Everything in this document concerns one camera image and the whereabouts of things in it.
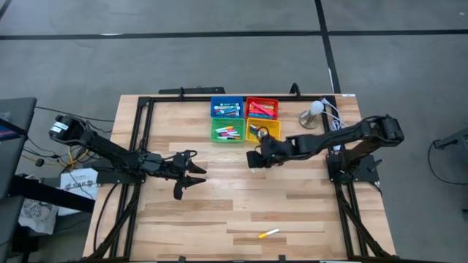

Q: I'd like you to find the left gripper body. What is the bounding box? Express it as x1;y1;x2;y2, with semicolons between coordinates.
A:
147;152;192;202

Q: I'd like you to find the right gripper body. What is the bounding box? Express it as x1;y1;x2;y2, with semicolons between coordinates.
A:
246;137;294;170

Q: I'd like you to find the navy thin marker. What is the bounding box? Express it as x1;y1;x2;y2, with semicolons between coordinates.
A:
249;126;271;141

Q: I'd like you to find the red thin marker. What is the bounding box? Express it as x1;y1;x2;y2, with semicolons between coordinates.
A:
249;124;273;139

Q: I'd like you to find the pink highlighter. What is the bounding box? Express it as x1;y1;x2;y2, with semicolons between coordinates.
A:
251;101;276;118
249;102;273;117

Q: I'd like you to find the yellow plastic basket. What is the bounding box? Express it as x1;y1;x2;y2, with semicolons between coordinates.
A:
244;118;282;145

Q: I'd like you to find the white bulb lamp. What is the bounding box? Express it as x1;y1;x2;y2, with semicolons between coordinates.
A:
298;99;325;130

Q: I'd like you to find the red plastic basket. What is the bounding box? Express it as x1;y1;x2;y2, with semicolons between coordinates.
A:
244;96;280;121

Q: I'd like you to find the green plastic basket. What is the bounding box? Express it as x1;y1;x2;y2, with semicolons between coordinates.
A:
210;116;246;143

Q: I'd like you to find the blue plastic basket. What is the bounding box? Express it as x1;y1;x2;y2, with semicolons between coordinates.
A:
209;96;245;118

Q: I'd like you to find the black power strip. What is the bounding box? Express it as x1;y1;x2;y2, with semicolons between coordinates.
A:
157;86;227;96

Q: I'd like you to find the white paper sheet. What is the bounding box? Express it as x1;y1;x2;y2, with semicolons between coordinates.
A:
59;167;100;217

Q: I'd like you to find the black beam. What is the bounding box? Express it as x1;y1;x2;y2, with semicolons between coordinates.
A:
10;174;97;213

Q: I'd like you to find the white patterned bag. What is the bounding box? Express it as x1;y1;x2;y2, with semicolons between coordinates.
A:
17;198;60;235

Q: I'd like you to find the grey desk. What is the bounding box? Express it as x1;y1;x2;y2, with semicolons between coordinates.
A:
0;96;38;263

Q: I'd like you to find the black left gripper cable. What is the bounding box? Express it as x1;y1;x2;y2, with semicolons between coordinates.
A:
160;148;199;164

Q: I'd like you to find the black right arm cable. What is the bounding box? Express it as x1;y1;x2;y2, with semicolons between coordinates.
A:
254;125;272;143

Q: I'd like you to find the black floor cable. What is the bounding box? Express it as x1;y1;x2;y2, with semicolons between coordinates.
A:
34;104;117;123
427;140;468;186

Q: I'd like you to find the yellow floor cable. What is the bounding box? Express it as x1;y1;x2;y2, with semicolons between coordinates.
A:
67;145;92;169

